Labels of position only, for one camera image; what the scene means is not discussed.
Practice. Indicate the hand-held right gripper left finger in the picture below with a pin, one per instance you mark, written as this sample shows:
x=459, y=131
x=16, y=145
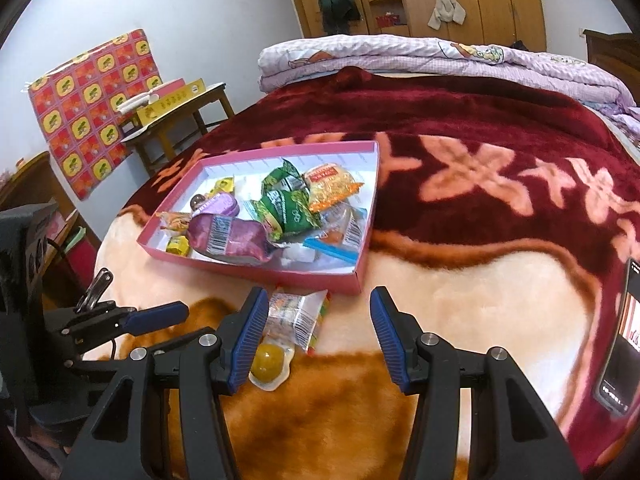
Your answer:
x=247, y=340

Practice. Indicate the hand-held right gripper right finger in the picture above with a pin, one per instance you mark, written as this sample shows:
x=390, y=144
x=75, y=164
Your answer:
x=390, y=340

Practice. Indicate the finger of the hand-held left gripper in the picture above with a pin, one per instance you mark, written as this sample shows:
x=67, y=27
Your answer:
x=95, y=362
x=155, y=317

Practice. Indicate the yellow jelly cup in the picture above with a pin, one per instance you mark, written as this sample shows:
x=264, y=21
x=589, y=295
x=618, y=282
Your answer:
x=267, y=365

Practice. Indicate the orange jelly snack packet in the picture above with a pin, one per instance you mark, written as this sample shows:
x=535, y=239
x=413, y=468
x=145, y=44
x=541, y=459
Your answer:
x=295, y=317

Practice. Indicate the yellow green snack packet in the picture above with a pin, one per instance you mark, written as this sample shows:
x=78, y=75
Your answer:
x=177, y=246

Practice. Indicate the pink cardboard box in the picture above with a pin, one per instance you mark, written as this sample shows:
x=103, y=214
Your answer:
x=340, y=282

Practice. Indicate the small orange snack wrapper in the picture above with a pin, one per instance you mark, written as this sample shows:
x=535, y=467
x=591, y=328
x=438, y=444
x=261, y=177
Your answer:
x=172, y=221

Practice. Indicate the pink foil snack packet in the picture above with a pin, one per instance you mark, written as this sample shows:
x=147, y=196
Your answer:
x=225, y=237

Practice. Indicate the blue clear snack packet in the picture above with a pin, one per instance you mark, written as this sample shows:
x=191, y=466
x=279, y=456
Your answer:
x=335, y=237

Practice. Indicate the brown ball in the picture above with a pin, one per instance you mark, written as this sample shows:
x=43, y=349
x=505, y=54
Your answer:
x=197, y=202

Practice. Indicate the dark green snack packet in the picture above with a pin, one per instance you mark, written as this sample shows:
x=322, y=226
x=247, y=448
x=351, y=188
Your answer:
x=282, y=215

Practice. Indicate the yellow candy packet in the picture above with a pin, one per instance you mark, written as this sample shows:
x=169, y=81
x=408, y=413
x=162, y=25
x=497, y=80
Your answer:
x=224, y=185

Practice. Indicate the green pea snack packet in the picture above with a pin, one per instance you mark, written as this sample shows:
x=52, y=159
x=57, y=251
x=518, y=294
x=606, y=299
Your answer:
x=282, y=180

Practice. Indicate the orange noodle snack packet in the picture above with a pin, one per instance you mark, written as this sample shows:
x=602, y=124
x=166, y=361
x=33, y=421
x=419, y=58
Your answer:
x=330, y=185

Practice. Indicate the metal spring clip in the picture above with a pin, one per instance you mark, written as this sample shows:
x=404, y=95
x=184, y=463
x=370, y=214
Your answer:
x=95, y=290

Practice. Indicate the red plastic bin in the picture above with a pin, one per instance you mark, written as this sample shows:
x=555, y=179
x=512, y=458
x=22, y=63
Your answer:
x=82, y=260

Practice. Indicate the wooden cabinet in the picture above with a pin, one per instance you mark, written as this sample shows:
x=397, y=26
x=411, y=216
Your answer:
x=30, y=180

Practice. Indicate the wooden side table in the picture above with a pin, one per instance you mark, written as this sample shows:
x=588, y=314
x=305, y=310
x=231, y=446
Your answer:
x=165, y=135

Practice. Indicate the red and yellow patterned poster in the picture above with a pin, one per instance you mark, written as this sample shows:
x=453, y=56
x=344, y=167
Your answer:
x=95, y=110

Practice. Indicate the white rolled paper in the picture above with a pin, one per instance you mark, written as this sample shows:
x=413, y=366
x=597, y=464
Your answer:
x=132, y=102

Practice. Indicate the yellow cardboard box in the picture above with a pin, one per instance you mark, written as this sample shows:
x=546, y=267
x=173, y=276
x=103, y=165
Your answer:
x=170, y=100

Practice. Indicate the black smartphone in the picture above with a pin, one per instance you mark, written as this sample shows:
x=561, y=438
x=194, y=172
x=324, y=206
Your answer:
x=620, y=350

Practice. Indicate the folded purple quilt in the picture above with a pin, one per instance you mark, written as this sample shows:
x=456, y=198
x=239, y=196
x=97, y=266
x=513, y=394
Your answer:
x=400, y=55

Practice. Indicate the red basket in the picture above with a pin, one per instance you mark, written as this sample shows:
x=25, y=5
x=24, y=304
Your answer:
x=390, y=20

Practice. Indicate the purple frilled pillow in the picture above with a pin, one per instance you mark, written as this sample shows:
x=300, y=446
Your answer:
x=625, y=120

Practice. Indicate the beige hanging cloth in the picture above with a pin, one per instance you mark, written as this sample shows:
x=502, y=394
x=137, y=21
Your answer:
x=445, y=7

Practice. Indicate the wooden headboard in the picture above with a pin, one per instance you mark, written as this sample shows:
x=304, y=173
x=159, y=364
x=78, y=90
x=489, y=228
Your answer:
x=610, y=45

